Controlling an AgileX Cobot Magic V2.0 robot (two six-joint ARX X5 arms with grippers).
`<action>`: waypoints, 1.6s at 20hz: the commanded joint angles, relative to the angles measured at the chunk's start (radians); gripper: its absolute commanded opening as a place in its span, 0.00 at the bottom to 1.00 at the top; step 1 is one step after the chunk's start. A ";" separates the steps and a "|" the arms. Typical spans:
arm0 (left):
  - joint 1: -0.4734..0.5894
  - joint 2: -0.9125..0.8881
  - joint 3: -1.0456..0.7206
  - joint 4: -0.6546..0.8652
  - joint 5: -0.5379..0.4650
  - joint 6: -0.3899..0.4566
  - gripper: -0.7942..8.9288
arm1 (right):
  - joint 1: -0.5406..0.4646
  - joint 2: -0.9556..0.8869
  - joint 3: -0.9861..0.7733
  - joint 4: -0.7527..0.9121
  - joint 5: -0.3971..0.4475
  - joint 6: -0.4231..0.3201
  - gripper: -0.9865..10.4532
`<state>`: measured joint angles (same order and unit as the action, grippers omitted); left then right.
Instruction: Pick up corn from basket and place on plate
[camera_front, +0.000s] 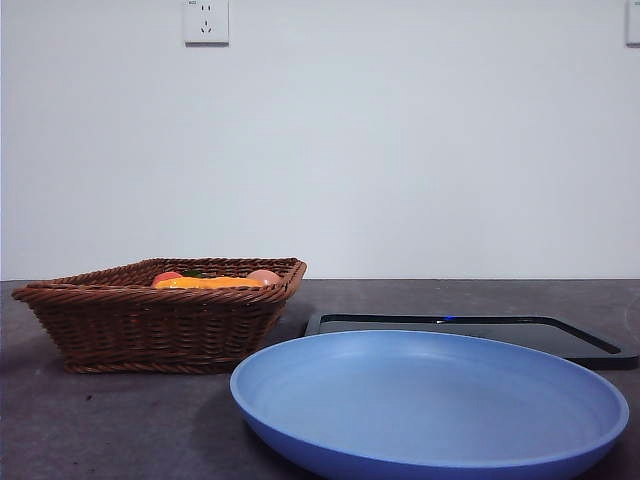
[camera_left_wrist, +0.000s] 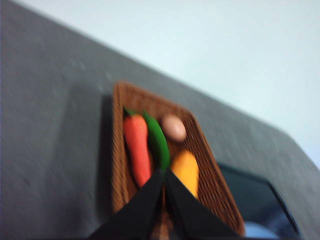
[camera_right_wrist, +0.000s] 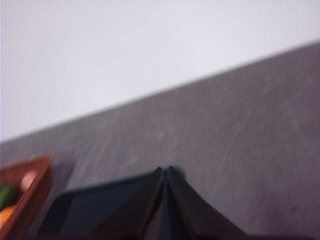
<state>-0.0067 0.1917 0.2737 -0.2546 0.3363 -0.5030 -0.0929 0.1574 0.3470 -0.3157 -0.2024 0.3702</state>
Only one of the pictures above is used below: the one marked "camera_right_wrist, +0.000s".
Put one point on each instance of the pale pink round toy food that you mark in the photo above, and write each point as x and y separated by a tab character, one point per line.
28	181

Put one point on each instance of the brown woven wicker basket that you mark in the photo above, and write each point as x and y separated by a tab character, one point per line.
32	197

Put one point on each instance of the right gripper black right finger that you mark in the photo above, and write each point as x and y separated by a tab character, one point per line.
190	215

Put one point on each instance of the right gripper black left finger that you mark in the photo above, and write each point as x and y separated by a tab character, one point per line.
140	212

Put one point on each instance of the green toy chili pepper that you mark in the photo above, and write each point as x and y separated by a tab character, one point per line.
6	196

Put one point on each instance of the dark rectangular tray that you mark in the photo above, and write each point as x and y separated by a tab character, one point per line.
82	207

